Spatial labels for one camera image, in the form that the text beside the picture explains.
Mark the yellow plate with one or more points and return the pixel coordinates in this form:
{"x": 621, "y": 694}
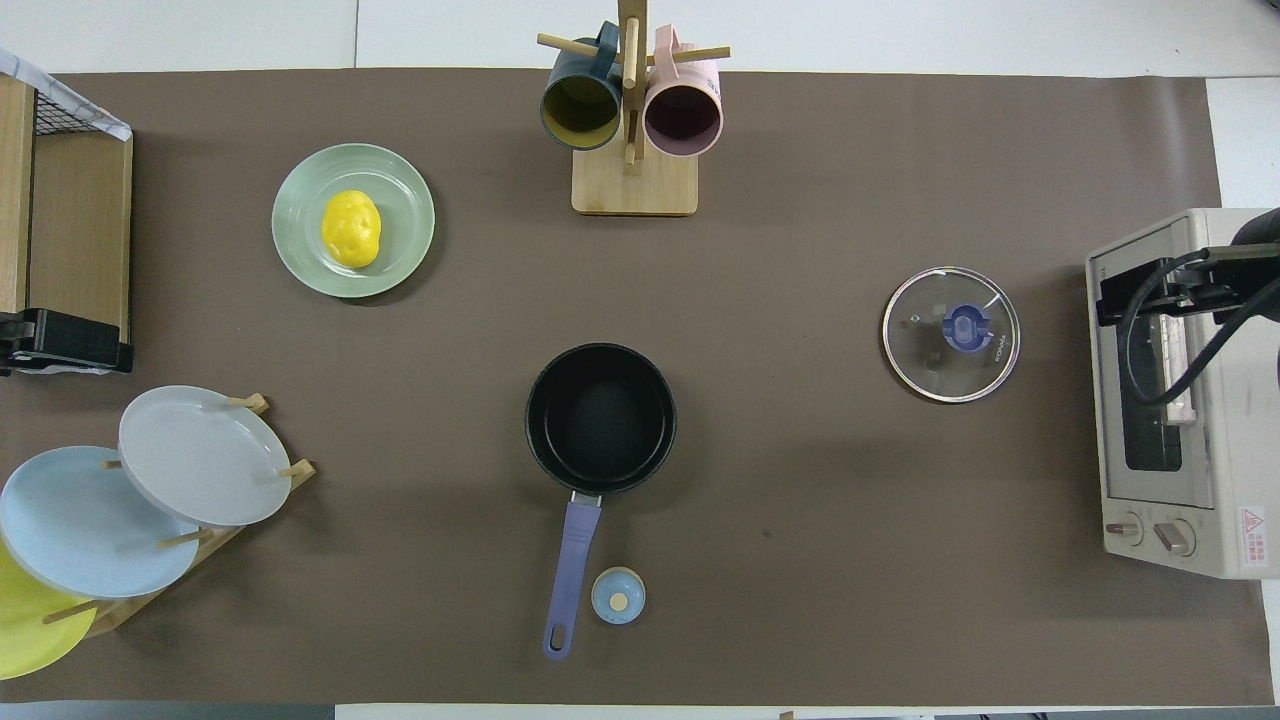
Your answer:
{"x": 25, "y": 630}

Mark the dark teal mug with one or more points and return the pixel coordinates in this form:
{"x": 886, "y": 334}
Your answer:
{"x": 580, "y": 105}

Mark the yellow potato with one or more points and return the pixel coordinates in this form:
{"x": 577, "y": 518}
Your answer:
{"x": 350, "y": 228}

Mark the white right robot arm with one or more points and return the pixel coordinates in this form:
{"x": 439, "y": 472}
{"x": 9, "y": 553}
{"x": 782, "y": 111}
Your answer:
{"x": 1262, "y": 228}

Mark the wooden plate rack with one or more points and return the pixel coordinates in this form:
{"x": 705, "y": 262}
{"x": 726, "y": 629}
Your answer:
{"x": 225, "y": 535}

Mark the white patterned cloth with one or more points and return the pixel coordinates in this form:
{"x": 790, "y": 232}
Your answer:
{"x": 70, "y": 100}

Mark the wooden mug tree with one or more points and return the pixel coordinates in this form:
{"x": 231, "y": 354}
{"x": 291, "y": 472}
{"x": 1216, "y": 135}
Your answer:
{"x": 635, "y": 185}

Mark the light blue plate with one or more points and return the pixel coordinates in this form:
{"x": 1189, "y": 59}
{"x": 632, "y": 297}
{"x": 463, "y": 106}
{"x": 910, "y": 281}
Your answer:
{"x": 80, "y": 530}

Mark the brown table mat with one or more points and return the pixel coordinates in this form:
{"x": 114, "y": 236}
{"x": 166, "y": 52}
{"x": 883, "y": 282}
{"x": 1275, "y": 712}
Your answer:
{"x": 800, "y": 500}

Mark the glass lid blue knob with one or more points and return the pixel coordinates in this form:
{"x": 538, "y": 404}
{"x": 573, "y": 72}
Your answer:
{"x": 920, "y": 350}

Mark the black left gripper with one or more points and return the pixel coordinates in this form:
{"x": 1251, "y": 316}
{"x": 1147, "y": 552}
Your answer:
{"x": 50, "y": 340}

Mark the pink mug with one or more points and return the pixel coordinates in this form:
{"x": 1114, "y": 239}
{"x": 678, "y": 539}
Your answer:
{"x": 683, "y": 120}

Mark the beige toaster oven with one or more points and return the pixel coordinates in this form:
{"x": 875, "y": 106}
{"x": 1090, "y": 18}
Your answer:
{"x": 1230, "y": 450}

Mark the pale green plate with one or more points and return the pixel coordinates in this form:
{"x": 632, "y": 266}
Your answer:
{"x": 400, "y": 200}

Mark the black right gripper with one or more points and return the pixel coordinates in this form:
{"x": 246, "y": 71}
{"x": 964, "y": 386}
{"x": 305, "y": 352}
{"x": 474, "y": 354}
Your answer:
{"x": 1230, "y": 285}

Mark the grey plate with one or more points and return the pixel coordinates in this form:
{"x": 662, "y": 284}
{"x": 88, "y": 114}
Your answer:
{"x": 200, "y": 455}

